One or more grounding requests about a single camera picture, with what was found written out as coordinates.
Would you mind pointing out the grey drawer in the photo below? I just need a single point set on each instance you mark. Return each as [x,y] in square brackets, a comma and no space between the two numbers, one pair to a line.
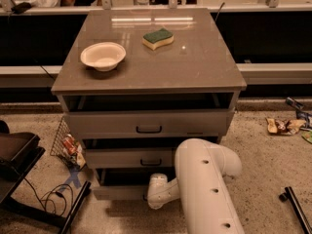
[132,124]
[130,158]
[127,183]

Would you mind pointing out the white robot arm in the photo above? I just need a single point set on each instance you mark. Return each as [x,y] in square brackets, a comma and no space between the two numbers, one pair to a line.
[200,167]

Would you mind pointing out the grey drawer cabinet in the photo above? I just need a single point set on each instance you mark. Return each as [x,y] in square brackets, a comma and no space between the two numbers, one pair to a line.
[195,72]

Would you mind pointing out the blue tape cross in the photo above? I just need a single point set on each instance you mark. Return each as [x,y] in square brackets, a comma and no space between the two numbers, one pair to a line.
[73,178]

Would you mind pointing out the red soda can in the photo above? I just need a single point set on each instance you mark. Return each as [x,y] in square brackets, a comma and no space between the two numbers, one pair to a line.
[69,144]

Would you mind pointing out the black stand leg right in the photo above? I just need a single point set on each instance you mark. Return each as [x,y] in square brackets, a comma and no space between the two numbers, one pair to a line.
[289,195]

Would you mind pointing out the crumpled snack wrapper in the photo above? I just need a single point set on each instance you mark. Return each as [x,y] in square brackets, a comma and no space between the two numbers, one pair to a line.
[284,128]

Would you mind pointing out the black stand base left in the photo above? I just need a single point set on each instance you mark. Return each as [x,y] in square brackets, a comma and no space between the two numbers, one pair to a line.
[19,153]

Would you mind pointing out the white paper bowl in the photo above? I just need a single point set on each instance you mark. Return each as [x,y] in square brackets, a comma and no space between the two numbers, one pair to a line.
[103,56]

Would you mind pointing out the green yellow sponge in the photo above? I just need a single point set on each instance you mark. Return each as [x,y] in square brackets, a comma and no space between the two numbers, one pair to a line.
[159,38]

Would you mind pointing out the green packet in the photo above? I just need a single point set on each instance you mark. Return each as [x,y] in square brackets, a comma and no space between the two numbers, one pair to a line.
[307,136]

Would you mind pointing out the blue snack bag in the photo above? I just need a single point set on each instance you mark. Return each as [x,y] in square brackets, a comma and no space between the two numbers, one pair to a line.
[300,114]

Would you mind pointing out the black device on ledge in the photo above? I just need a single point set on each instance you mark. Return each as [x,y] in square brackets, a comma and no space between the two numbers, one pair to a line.
[21,8]

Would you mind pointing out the wire mesh basket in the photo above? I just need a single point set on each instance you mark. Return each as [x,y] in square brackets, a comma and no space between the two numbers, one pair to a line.
[76,161]

